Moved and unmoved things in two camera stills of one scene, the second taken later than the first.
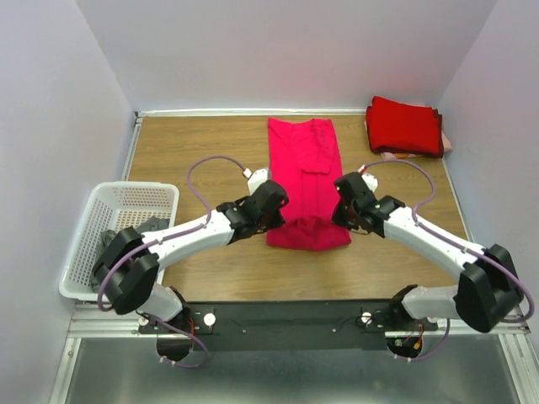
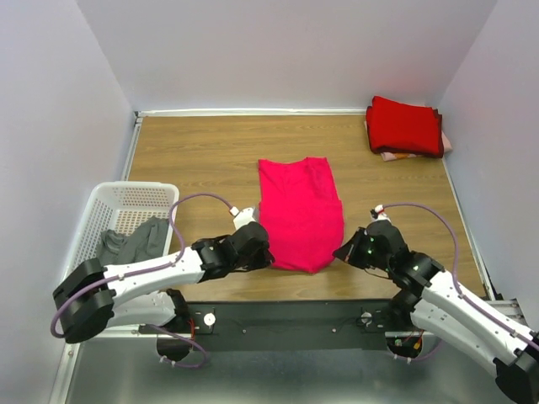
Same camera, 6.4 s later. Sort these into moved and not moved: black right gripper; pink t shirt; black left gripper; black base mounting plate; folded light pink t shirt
Moved: black right gripper; pink t shirt; black left gripper
Not moved: black base mounting plate; folded light pink t shirt
